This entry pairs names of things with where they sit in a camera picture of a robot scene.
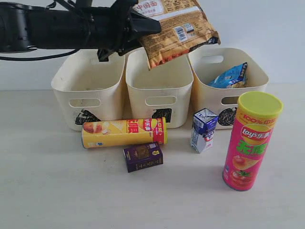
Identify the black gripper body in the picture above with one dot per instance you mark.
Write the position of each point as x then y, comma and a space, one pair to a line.
112, 28

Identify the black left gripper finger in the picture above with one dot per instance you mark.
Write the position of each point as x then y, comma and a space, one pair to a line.
141, 26

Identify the orange instant noodle bag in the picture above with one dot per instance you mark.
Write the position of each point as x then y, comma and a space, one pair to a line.
184, 25

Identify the blue instant noodle bag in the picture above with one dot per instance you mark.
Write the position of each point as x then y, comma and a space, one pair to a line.
232, 78

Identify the purple small carton box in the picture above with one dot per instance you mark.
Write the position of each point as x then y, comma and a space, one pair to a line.
143, 156

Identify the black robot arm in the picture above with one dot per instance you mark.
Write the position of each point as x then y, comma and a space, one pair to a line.
72, 26

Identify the left cream plastic bin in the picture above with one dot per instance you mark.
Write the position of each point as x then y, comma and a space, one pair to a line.
88, 90

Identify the cream plastic bin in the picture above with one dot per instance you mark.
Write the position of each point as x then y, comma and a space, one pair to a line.
163, 91
207, 65
88, 90

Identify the middle cream plastic bin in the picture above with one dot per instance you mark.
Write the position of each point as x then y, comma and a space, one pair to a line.
163, 91

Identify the right cream plastic bin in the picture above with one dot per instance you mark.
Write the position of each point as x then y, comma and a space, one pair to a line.
207, 65

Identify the yellow Lays chips can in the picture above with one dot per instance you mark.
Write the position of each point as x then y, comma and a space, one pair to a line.
124, 132

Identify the blue white milk carton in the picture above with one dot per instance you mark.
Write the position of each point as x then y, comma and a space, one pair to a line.
203, 129

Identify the pink Lays chips can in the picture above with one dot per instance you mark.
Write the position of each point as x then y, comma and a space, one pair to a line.
254, 122

